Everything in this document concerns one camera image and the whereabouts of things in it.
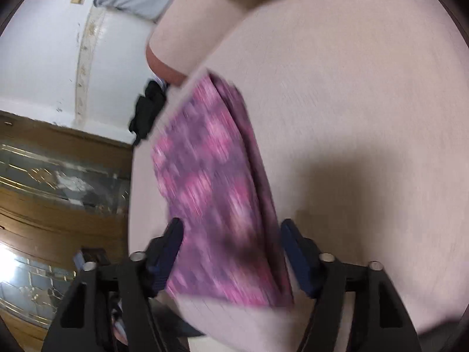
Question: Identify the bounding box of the pink cylindrical bolster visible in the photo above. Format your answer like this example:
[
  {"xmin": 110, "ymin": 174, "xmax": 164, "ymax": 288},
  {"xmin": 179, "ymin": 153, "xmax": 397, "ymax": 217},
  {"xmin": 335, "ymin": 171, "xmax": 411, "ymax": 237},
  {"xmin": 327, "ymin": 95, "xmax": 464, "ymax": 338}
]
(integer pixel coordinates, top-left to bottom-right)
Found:
[{"xmin": 145, "ymin": 0, "xmax": 261, "ymax": 87}]

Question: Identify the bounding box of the purple floral long-sleeve shirt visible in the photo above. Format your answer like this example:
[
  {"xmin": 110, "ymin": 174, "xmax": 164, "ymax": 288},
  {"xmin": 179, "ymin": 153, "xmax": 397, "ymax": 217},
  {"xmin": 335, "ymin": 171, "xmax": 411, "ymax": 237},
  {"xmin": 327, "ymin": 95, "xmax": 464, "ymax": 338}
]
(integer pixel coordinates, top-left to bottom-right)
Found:
[{"xmin": 152, "ymin": 73, "xmax": 293, "ymax": 307}]

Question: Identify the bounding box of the wooden glass-panel door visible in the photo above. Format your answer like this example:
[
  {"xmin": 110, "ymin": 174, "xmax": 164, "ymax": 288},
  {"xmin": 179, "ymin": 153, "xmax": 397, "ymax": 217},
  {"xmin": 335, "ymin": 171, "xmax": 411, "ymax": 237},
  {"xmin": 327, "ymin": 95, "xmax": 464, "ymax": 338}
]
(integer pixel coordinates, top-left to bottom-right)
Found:
[{"xmin": 1, "ymin": 112, "xmax": 132, "ymax": 351}]

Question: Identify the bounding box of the pink quilted bed mattress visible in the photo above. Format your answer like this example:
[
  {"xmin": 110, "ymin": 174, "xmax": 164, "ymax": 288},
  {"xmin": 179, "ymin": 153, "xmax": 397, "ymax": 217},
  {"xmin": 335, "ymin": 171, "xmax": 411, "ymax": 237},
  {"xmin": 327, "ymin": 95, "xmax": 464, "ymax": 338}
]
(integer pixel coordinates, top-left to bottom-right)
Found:
[{"xmin": 153, "ymin": 0, "xmax": 468, "ymax": 338}]

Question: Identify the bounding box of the black clothes pile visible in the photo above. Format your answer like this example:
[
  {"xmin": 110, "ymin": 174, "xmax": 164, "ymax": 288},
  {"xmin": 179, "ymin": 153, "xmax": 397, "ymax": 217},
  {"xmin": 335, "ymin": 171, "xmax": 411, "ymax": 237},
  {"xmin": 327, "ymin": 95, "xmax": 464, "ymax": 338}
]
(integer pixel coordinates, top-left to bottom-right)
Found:
[{"xmin": 128, "ymin": 79, "xmax": 168, "ymax": 147}]

